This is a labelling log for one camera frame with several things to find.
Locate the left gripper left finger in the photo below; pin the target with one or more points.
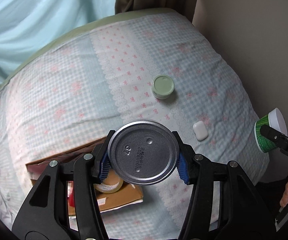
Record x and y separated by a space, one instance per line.
44 213

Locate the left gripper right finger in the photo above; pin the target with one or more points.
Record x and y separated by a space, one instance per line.
241 213

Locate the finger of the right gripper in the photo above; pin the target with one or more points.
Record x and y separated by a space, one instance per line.
270 138

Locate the green white jar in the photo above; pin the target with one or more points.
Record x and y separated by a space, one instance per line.
273 119

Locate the red rectangular box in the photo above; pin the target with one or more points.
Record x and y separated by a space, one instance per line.
70 194

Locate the yellow tape roll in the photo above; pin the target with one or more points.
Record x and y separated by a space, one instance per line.
111 184

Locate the cardboard box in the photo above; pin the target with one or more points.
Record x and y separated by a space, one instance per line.
92 160

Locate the silver lid red jar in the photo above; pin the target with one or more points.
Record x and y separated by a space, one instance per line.
143 152

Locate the white earbuds case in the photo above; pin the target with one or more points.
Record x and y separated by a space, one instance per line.
200 131

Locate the pale green lid jar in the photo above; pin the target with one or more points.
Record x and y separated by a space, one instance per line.
162 87

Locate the checkered floral bedspread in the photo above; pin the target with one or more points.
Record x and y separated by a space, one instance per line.
99 77

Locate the light blue hanging sheet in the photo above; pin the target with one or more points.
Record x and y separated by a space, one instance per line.
28 25

